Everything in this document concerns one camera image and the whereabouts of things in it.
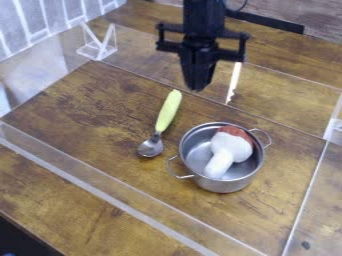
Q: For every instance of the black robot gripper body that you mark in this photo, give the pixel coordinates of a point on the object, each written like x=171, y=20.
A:
x=193, y=39

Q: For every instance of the white mushroom with red cap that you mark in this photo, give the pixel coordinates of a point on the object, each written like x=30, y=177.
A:
x=232, y=147

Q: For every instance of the silver pot with handles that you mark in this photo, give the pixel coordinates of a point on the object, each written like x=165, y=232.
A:
x=187, y=164

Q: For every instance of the black strip on table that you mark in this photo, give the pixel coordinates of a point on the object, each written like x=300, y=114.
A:
x=266, y=21

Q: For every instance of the clear acrylic triangle bracket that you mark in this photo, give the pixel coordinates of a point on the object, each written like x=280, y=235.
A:
x=98, y=49

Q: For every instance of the yellow handled metal spoon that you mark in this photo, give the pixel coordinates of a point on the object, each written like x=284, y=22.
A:
x=153, y=146

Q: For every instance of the clear acrylic enclosure panel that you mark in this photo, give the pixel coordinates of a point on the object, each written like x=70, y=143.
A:
x=185, y=228

